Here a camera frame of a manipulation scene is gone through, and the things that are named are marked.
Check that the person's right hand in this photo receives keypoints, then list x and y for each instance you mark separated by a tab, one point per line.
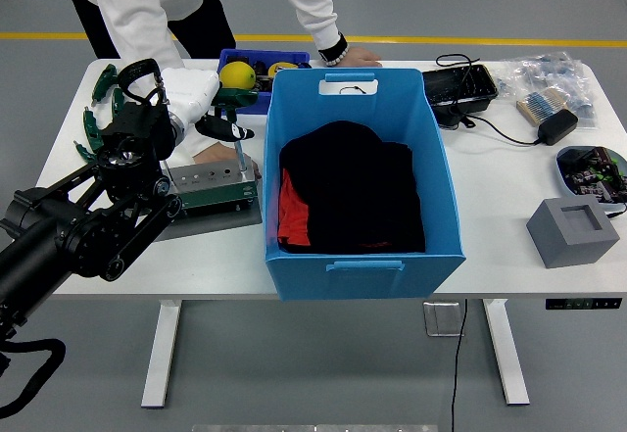
218	153

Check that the person's left hand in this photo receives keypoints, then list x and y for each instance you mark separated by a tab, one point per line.
362	57

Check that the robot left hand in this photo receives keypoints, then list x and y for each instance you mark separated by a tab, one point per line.
191	91

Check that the green grey SATA tool stand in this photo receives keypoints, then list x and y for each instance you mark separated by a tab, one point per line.
215	199

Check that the person's left forearm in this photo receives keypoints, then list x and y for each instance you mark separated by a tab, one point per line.
318	15

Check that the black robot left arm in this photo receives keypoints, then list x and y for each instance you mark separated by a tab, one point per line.
49	236

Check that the blue folding storage box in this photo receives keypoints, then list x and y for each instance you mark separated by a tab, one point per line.
362	280

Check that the grey cube box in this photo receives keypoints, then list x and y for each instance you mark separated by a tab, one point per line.
578	251

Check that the black wrist watch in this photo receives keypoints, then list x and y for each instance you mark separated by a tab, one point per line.
333	49

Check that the yellow lemon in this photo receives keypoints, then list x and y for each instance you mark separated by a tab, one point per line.
237	76

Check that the dark round can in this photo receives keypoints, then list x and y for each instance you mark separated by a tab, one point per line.
259	68

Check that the yellow tape measure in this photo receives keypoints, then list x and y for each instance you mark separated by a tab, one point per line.
284	67

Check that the small blue plastic bin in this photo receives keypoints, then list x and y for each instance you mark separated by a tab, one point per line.
264	53

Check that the red cloth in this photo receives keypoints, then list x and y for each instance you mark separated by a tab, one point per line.
291	211

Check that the black plastic tray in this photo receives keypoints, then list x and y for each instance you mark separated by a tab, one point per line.
455	89

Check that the black cloth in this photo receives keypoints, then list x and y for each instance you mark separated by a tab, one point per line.
352	187

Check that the resistor tape strip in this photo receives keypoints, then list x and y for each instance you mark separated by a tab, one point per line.
536	106

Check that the clear plastic parts bags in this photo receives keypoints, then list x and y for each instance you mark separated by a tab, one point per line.
548	72

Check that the white table leg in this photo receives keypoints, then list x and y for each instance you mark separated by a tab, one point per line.
164	344
504	349

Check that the black power adapter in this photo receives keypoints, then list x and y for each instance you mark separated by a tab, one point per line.
558	127

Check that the pale blue dish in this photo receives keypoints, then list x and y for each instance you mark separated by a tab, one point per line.
562	177

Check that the electronic parts pile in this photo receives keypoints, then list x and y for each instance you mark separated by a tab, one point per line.
593	172

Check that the metal floor outlet plate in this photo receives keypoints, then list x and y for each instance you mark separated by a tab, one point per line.
441	319

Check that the black table control panel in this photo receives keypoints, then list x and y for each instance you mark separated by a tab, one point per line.
583	303

